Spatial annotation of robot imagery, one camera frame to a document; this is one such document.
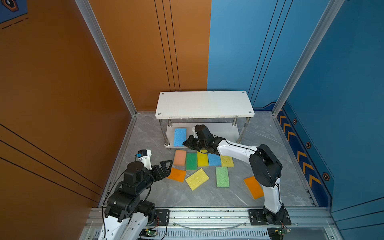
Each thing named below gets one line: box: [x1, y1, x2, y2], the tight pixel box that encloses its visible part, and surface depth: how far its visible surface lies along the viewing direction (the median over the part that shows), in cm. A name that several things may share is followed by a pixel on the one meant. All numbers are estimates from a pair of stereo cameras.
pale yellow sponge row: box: [220, 155, 234, 167], surface depth 93 cm
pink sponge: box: [173, 150, 187, 167], surface depth 94 cm
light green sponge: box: [215, 167, 230, 188], surface depth 87 cm
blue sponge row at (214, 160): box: [208, 153, 222, 167], surface depth 93 cm
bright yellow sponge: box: [197, 151, 209, 167], surface depth 94 cm
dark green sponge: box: [186, 152, 198, 171], surface depth 93 cm
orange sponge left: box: [166, 167, 187, 183], surface depth 89 cm
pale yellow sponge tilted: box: [185, 168, 210, 191], surface depth 87 cm
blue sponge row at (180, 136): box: [174, 128, 187, 147], surface depth 91 cm
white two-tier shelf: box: [155, 90, 255, 148], surface depth 80 cm
